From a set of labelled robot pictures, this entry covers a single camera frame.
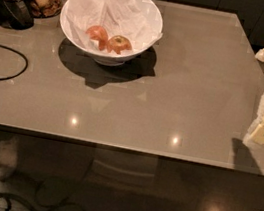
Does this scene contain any white ceramic bowl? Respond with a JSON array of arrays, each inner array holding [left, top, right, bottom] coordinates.
[[52, 0, 169, 75]]

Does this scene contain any white crumpled paper liner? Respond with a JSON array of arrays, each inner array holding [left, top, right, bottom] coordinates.
[[60, 0, 170, 62]]

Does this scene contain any red apple piece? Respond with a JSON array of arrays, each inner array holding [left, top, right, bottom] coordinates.
[[106, 35, 132, 54], [86, 25, 109, 51]]

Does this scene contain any white shoe under table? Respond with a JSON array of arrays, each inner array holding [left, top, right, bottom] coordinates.
[[0, 137, 19, 181]]

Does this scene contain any black cable on table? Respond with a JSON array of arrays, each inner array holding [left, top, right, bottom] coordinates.
[[0, 43, 32, 87]]

